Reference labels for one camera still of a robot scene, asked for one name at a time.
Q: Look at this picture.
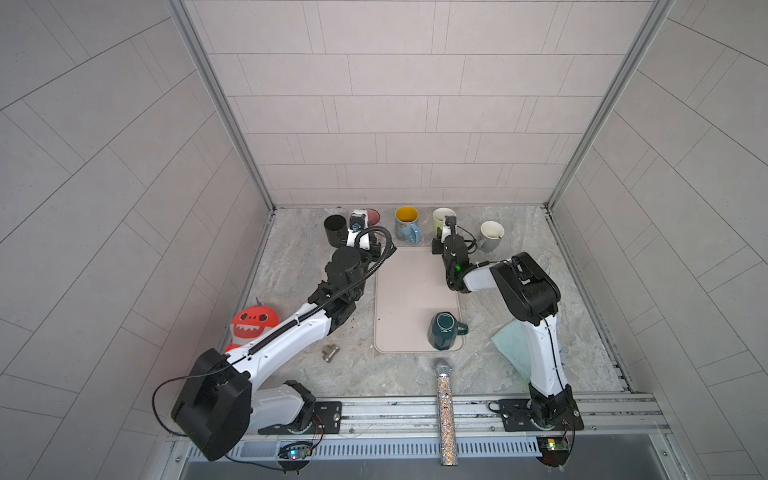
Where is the light green mug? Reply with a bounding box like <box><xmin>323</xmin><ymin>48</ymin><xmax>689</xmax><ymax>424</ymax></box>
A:
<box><xmin>432</xmin><ymin>207</ymin><xmax>456</xmax><ymax>241</ymax></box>

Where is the glitter filled tube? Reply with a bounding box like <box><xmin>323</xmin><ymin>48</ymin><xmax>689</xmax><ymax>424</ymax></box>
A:
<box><xmin>435</xmin><ymin>359</ymin><xmax>458</xmax><ymax>466</ymax></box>

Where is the teal cloth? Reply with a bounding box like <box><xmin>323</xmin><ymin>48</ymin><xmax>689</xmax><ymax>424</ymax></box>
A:
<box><xmin>491</xmin><ymin>320</ymin><xmax>531</xmax><ymax>382</ymax></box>

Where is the circuit board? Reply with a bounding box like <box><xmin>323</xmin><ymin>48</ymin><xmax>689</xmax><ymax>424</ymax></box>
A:
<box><xmin>277</xmin><ymin>441</ymin><xmax>314</xmax><ymax>461</ymax></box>
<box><xmin>536</xmin><ymin>437</ymin><xmax>572</xmax><ymax>468</ymax></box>

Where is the aluminium corner post left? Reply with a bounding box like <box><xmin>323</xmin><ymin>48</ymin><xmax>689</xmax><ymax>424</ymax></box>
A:
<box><xmin>166</xmin><ymin>0</ymin><xmax>276</xmax><ymax>213</ymax></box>

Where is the aluminium corner post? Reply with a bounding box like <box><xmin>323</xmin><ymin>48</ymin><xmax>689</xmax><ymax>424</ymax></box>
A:
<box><xmin>166</xmin><ymin>0</ymin><xmax>276</xmax><ymax>213</ymax></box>
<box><xmin>545</xmin><ymin>0</ymin><xmax>675</xmax><ymax>212</ymax></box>

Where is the small metal fitting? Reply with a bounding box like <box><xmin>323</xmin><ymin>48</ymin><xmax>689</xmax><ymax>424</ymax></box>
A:
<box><xmin>322</xmin><ymin>344</ymin><xmax>340</xmax><ymax>363</ymax></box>

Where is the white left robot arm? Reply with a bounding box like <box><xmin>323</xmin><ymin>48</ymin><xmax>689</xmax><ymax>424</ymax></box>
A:
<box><xmin>171</xmin><ymin>225</ymin><xmax>396</xmax><ymax>461</ymax></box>

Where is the pink cartoon mug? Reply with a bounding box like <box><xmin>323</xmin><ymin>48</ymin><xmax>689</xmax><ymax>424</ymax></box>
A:
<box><xmin>366</xmin><ymin>209</ymin><xmax>381</xmax><ymax>227</ymax></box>

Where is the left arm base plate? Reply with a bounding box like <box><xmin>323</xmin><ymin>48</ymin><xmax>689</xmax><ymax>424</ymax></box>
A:
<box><xmin>258</xmin><ymin>401</ymin><xmax>343</xmax><ymax>435</ymax></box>

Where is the red shark toy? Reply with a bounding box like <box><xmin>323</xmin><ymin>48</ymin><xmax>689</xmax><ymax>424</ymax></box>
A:
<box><xmin>225</xmin><ymin>303</ymin><xmax>280</xmax><ymax>352</ymax></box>

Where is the dark green mug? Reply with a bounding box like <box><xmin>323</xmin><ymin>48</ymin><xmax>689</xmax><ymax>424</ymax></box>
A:
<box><xmin>427</xmin><ymin>311</ymin><xmax>469</xmax><ymax>351</ymax></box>

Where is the beige plastic tray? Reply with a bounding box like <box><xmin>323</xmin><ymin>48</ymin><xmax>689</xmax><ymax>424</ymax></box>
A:
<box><xmin>374</xmin><ymin>247</ymin><xmax>462</xmax><ymax>354</ymax></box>

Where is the black mug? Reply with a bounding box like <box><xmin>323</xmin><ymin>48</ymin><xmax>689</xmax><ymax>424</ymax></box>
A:
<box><xmin>323</xmin><ymin>214</ymin><xmax>348</xmax><ymax>248</ymax></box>

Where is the aluminium front rail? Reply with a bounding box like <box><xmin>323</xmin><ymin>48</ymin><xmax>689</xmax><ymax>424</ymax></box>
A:
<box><xmin>167</xmin><ymin>392</ymin><xmax>670</xmax><ymax>442</ymax></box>

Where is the grey mug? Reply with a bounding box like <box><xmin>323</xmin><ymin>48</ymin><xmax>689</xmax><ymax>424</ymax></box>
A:
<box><xmin>478</xmin><ymin>221</ymin><xmax>505</xmax><ymax>253</ymax></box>

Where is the right circuit board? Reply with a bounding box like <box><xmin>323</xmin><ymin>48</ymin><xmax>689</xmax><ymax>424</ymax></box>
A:
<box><xmin>536</xmin><ymin>437</ymin><xmax>572</xmax><ymax>468</ymax></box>

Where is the left circuit board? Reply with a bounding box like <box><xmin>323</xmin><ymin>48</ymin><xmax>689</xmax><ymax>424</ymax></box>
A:
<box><xmin>277</xmin><ymin>441</ymin><xmax>314</xmax><ymax>461</ymax></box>

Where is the aluminium corner post right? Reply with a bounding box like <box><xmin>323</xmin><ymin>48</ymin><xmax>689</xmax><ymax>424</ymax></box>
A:
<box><xmin>545</xmin><ymin>0</ymin><xmax>675</xmax><ymax>212</ymax></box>

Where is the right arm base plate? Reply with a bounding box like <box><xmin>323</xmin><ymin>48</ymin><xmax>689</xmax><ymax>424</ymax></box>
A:
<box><xmin>487</xmin><ymin>398</ymin><xmax>585</xmax><ymax>432</ymax></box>

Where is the blue cartoon mug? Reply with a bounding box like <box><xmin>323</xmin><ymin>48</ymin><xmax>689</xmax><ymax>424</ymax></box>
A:
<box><xmin>395</xmin><ymin>206</ymin><xmax>422</xmax><ymax>245</ymax></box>

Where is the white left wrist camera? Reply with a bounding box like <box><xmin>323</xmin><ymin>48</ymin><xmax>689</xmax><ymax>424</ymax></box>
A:
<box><xmin>346</xmin><ymin>210</ymin><xmax>369</xmax><ymax>247</ymax></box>

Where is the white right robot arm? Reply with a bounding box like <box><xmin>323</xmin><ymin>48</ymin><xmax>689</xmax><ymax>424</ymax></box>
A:
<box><xmin>432</xmin><ymin>215</ymin><xmax>575</xmax><ymax>430</ymax></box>

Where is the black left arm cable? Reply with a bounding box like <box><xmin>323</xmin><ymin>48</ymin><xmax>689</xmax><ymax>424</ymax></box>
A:
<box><xmin>299</xmin><ymin>226</ymin><xmax>397</xmax><ymax>313</ymax></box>

